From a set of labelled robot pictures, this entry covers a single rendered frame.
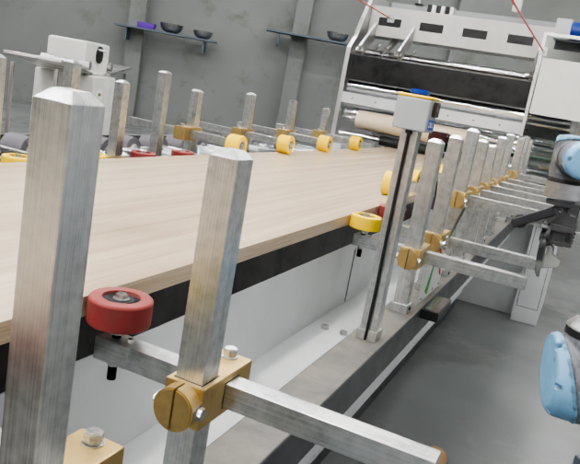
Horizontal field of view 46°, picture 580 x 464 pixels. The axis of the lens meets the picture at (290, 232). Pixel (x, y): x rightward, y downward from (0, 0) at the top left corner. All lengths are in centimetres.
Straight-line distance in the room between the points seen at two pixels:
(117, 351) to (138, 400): 25
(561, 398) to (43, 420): 91
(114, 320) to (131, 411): 29
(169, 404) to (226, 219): 21
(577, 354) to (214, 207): 76
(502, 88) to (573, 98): 41
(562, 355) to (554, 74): 328
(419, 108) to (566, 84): 307
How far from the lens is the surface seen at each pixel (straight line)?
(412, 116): 138
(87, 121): 50
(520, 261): 194
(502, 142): 289
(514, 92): 447
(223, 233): 72
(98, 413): 104
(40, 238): 52
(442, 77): 454
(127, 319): 85
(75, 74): 214
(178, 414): 77
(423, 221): 167
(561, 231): 190
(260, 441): 102
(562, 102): 441
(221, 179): 71
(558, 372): 126
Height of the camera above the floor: 120
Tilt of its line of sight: 12 degrees down
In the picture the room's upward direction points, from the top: 10 degrees clockwise
